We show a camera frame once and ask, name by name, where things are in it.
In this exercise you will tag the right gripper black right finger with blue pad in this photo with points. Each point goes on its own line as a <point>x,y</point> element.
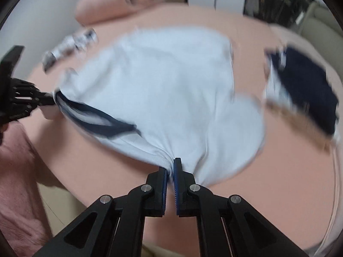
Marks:
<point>228,226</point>

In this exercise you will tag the white shirt navy trim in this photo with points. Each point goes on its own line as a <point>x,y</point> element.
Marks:
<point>160,94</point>

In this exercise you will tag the folded navy garment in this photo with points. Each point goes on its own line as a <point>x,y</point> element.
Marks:
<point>305,84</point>

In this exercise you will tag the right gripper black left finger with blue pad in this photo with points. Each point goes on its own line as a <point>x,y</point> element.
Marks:
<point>112,226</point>

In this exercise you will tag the pink bed sheet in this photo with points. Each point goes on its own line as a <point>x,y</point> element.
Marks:
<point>291,183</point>

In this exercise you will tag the small white navy garment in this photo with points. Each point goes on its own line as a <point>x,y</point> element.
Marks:
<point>75,43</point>

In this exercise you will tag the light pink blanket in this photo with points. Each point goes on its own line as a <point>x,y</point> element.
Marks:
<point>330,240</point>

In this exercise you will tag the person pink clothing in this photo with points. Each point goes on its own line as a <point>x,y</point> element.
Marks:
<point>24,222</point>

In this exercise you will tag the folded white printed garment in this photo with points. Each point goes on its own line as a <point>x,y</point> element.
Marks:
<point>275,93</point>

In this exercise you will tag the grey padded headboard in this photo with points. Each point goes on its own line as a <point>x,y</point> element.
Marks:
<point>321,29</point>

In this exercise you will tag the folded tan garment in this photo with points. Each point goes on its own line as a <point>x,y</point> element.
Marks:
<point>302,124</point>

